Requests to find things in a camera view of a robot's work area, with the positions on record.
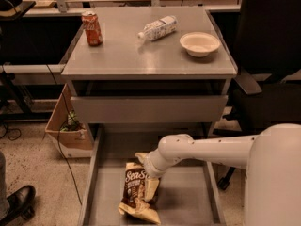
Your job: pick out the cardboard box with trash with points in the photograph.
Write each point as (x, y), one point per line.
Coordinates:
(68, 135)

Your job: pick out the grey top drawer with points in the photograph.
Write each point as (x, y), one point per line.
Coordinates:
(149, 109)

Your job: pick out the white paper bowl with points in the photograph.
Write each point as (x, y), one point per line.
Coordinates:
(199, 44)

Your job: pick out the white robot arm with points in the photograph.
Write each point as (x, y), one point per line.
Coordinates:
(271, 159)

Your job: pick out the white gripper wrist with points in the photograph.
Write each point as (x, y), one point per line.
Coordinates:
(151, 168)

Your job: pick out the black leather shoe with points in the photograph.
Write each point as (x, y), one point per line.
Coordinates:
(20, 205)

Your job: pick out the red soda can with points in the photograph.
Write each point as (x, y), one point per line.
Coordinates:
(92, 28)

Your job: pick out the brown sea salt chip bag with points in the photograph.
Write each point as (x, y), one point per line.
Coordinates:
(132, 201)

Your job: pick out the open middle drawer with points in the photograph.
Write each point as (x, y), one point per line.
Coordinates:
(187, 194)

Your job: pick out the grey drawer cabinet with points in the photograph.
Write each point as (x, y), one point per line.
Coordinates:
(124, 65)

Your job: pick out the clear plastic water bottle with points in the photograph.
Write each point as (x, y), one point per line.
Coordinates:
(159, 28)

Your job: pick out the black office chair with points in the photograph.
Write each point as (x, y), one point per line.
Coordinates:
(264, 39)

